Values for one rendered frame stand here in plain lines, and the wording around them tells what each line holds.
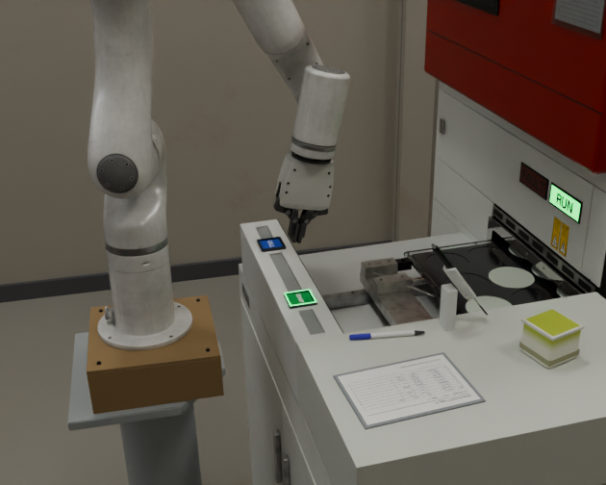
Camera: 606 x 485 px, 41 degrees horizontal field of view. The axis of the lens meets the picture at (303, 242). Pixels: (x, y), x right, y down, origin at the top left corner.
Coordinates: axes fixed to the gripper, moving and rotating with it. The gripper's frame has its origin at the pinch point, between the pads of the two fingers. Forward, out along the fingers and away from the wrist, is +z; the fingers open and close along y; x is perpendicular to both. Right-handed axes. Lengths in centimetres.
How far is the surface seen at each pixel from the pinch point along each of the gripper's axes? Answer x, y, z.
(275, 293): -3.9, 0.6, 16.0
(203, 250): -194, -24, 95
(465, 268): -13.1, -46.7, 12.1
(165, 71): -194, 2, 15
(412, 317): 0.6, -28.9, 17.9
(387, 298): -8.2, -26.6, 18.3
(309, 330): 10.9, -2.5, 15.7
